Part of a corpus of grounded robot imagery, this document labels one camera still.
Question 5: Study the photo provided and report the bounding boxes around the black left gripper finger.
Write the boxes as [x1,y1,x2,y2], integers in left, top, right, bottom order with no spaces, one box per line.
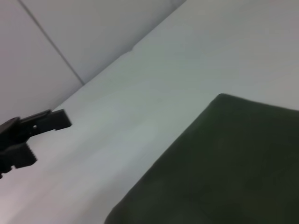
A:
[0,142,38,180]
[20,109,72,139]

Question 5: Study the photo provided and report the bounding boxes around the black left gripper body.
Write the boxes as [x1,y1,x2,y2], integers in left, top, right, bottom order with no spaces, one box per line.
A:
[0,117,32,152]

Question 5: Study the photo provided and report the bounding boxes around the dark green FREE-print T-shirt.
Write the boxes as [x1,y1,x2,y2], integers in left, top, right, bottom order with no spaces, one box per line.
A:
[104,92,299,224]

